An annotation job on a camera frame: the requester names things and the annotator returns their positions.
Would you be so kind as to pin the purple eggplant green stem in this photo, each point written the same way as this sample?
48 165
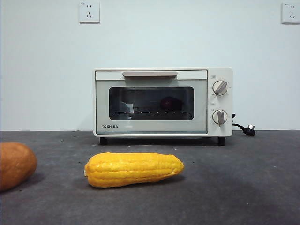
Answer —
168 103

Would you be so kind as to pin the beige oven knob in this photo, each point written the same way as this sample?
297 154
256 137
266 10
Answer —
220 87
220 116

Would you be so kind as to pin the white toaster oven housing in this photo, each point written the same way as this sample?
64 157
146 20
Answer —
220 103

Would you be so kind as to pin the black oven power plug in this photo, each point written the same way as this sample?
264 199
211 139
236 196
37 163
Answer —
249 130

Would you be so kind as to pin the yellow corn cob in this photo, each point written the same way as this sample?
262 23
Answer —
133 170

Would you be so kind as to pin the brown potato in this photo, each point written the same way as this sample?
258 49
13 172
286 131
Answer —
15 166

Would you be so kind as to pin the white wall socket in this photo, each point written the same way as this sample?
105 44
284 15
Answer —
89 12
291 13

